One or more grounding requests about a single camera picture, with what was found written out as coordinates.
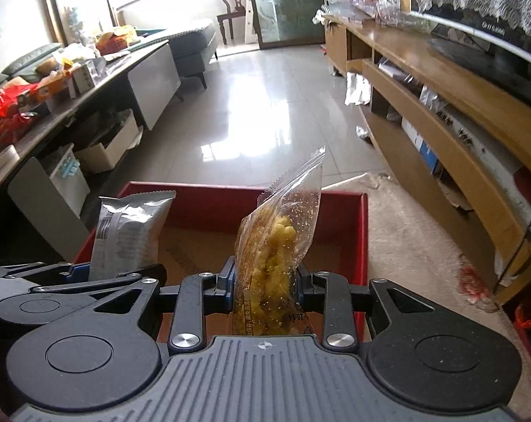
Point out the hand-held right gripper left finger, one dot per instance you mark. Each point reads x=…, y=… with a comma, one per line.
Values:
x=226, y=285

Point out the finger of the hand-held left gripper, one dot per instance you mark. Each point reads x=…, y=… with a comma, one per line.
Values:
x=115, y=278
x=77, y=271

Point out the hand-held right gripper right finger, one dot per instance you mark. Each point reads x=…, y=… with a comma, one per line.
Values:
x=305, y=288

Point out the silver snack packet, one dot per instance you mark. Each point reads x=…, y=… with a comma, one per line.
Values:
x=124, y=228

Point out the clear packet of yellow snacks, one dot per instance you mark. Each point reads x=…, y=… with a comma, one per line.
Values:
x=274, y=246

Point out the red cardboard box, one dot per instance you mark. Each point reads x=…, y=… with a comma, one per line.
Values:
x=335, y=228

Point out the white plastic storage bin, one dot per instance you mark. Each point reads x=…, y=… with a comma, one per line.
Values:
x=69, y=176

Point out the white cardboard box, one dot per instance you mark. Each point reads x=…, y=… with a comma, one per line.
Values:
x=111, y=145

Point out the small crumpled wrapper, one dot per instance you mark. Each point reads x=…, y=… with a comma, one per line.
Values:
x=364, y=133

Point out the red plastic bag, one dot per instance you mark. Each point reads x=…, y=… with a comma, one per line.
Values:
x=10, y=99

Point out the blue and white box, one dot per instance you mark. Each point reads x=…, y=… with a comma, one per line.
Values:
x=423, y=145

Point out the small white box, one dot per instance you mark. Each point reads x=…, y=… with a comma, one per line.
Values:
x=85, y=77

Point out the dark coffee table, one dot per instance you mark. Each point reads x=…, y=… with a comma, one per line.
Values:
x=115, y=79

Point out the white plastic bag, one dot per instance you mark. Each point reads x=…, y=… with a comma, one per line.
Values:
x=357, y=90

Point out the green leather sofa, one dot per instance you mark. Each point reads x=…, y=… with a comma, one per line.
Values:
x=23, y=63

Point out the orange plastic bag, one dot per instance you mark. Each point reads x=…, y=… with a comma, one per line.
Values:
x=525, y=316

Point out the white electronic device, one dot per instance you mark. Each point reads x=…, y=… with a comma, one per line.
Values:
x=489, y=158

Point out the grey sofa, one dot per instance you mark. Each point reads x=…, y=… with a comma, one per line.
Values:
x=195, y=48

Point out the wooden television cabinet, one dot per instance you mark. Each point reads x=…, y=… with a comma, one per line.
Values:
x=459, y=96

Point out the dark wooden chair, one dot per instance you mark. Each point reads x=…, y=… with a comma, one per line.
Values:
x=233, y=4

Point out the green glass door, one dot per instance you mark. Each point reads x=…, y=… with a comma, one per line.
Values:
x=287, y=4

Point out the black television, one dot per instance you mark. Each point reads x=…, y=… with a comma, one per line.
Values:
x=489, y=52

